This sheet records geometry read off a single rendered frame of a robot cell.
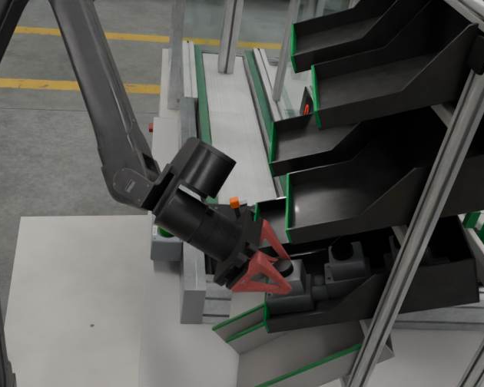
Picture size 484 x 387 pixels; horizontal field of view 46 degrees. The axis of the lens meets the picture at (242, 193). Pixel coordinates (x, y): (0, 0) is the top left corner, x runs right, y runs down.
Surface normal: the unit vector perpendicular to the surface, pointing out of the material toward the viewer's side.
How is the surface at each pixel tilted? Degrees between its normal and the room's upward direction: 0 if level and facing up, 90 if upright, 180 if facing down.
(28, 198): 0
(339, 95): 25
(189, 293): 90
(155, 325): 0
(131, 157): 50
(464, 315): 90
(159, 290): 0
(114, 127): 41
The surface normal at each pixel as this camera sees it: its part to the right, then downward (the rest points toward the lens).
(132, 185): -0.25, -0.18
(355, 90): -0.29, -0.81
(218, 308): 0.10, 0.58
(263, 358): -0.59, -0.69
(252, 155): 0.15, -0.81
